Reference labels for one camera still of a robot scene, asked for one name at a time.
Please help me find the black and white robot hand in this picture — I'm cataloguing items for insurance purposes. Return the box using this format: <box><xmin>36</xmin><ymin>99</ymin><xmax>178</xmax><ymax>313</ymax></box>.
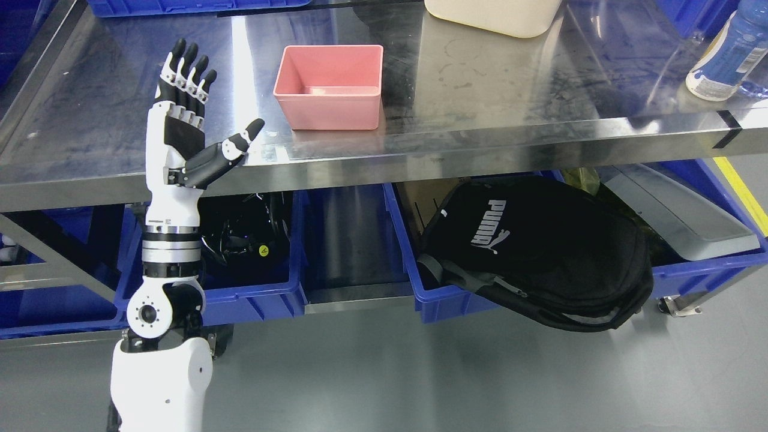
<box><xmin>145</xmin><ymin>38</ymin><xmax>265</xmax><ymax>233</ymax></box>

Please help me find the pink plastic storage box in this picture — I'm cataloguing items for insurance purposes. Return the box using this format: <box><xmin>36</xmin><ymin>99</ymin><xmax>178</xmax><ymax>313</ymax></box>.
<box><xmin>272</xmin><ymin>44</ymin><xmax>384</xmax><ymax>131</ymax></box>

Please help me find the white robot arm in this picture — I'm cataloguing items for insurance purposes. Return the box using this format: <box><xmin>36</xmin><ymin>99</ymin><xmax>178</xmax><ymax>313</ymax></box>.
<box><xmin>108</xmin><ymin>221</ymin><xmax>213</xmax><ymax>431</ymax></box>

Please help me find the cream plastic container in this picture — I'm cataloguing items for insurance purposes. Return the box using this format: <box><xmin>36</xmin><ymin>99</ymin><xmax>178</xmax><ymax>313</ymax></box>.
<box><xmin>424</xmin><ymin>1</ymin><xmax>564</xmax><ymax>38</ymax></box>

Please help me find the blue bin far left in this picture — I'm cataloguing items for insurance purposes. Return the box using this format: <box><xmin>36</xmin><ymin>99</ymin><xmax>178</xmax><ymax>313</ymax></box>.
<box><xmin>2</xmin><ymin>205</ymin><xmax>138</xmax><ymax>339</ymax></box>

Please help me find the blue bin on table top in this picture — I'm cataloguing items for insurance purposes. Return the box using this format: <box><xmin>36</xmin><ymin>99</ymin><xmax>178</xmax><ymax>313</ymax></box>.
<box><xmin>87</xmin><ymin>1</ymin><xmax>311</xmax><ymax>17</ymax></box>

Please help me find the black Puma backpack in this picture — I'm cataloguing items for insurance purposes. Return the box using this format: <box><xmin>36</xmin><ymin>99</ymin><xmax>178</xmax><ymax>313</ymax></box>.
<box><xmin>415</xmin><ymin>175</ymin><xmax>655</xmax><ymax>332</ymax></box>

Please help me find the grey flat device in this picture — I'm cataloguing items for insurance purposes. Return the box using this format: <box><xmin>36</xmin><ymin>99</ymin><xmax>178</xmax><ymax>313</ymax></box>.
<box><xmin>598</xmin><ymin>164</ymin><xmax>760</xmax><ymax>262</ymax></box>

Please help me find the blue bin with backpack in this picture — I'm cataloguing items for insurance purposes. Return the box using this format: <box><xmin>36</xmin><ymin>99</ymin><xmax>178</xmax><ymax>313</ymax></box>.
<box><xmin>382</xmin><ymin>160</ymin><xmax>766</xmax><ymax>323</ymax></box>

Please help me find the blue labelled bottle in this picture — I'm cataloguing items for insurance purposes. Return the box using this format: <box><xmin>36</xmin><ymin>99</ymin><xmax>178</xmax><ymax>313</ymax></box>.
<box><xmin>684</xmin><ymin>1</ymin><xmax>767</xmax><ymax>102</ymax></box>

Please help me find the black cable bundle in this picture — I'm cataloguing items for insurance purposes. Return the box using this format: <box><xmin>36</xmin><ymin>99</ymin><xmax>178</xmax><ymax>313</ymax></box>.
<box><xmin>199</xmin><ymin>192</ymin><xmax>290</xmax><ymax>276</ymax></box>

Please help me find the blue bin with black cables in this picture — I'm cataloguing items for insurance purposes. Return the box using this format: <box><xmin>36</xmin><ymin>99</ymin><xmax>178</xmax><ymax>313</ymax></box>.
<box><xmin>143</xmin><ymin>191</ymin><xmax>307</xmax><ymax>326</ymax></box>

